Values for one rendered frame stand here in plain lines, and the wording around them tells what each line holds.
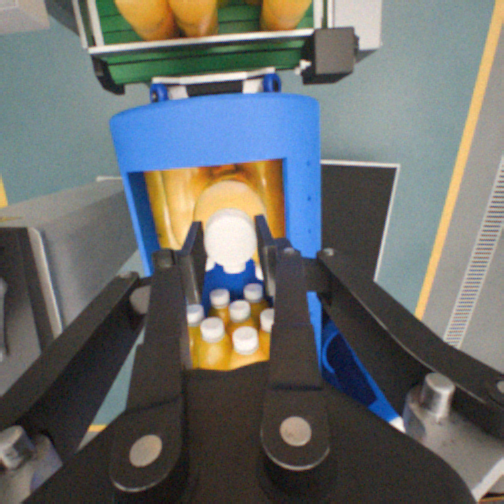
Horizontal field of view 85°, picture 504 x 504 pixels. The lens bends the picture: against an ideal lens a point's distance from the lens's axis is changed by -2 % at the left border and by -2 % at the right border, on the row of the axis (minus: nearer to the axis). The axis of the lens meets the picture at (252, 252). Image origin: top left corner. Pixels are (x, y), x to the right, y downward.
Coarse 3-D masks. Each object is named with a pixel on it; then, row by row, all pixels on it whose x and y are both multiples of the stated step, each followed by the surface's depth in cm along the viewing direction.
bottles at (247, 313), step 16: (144, 176) 44; (160, 176) 42; (160, 192) 43; (160, 208) 44; (160, 224) 45; (160, 240) 46; (256, 288) 60; (224, 304) 59; (240, 304) 54; (256, 304) 60; (192, 320) 53; (224, 320) 58; (240, 320) 53; (256, 320) 59; (192, 336) 53; (192, 352) 54; (192, 368) 55
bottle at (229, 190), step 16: (224, 176) 30; (240, 176) 32; (208, 192) 24; (224, 192) 23; (240, 192) 24; (256, 192) 26; (208, 208) 23; (224, 208) 22; (240, 208) 23; (256, 208) 24; (208, 224) 22
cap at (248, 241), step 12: (216, 216) 21; (228, 216) 20; (240, 216) 20; (216, 228) 20; (228, 228) 20; (240, 228) 20; (252, 228) 20; (204, 240) 20; (216, 240) 20; (228, 240) 20; (240, 240) 20; (252, 240) 20; (216, 252) 21; (228, 252) 21; (240, 252) 21; (252, 252) 21; (228, 264) 21
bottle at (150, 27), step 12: (120, 0) 36; (132, 0) 36; (144, 0) 36; (156, 0) 37; (120, 12) 39; (132, 12) 37; (144, 12) 37; (156, 12) 38; (168, 12) 42; (132, 24) 40; (144, 24) 39; (156, 24) 41; (168, 24) 43; (144, 36) 44; (156, 36) 44; (168, 36) 46
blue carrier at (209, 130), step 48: (240, 96) 27; (288, 96) 29; (144, 144) 29; (192, 144) 28; (240, 144) 28; (288, 144) 31; (144, 192) 45; (288, 192) 32; (144, 240) 43; (240, 288) 65
